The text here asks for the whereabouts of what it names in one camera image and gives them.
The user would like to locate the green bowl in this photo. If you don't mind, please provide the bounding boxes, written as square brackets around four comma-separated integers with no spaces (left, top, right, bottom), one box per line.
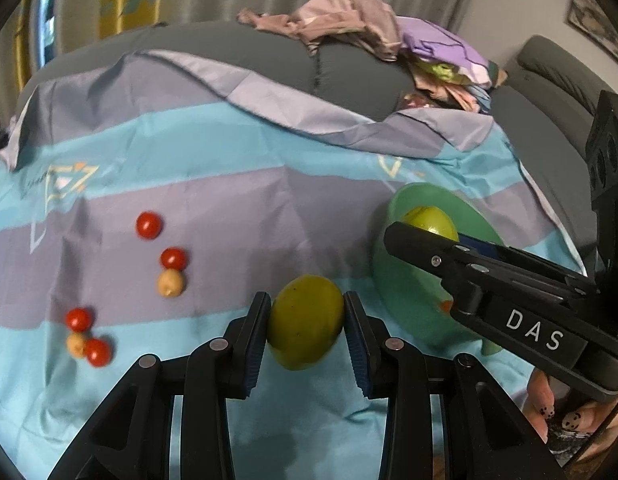
[372,183,503,356]

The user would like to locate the green lime fruit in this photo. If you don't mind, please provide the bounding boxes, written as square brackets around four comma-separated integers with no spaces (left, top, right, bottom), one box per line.
[401,206,459,242]

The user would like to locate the yellow green fruit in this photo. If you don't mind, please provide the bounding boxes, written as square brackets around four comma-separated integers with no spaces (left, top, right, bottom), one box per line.
[268,274,344,370]

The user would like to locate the bright orange fruit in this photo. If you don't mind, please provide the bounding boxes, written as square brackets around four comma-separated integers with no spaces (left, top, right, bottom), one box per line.
[439,300,453,313]

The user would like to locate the right hand painted nails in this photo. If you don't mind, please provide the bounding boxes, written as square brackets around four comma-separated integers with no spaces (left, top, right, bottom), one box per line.
[522,368,618,460]

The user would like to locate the tan longan fruit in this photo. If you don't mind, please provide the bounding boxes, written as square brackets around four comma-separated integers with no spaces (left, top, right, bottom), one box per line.
[66,332,88,359]
[156,269,185,298]

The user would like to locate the red cherry tomato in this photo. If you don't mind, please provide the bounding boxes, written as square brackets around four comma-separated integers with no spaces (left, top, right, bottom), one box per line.
[160,247,189,271]
[135,211,164,240]
[65,308,93,333]
[84,338,112,367]

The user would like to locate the grey sofa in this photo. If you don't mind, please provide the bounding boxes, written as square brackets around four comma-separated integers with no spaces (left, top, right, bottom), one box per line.
[16,19,615,271]

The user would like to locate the blue grey striped cloth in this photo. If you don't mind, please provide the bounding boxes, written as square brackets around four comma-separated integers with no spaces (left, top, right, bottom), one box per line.
[0,50,584,479]

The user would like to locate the pile of pastel clothes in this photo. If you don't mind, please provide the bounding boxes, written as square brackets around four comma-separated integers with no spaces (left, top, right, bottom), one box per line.
[236,0,507,115]

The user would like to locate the framed wall picture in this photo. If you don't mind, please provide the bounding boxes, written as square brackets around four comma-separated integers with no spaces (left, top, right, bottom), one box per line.
[566,0,618,62]

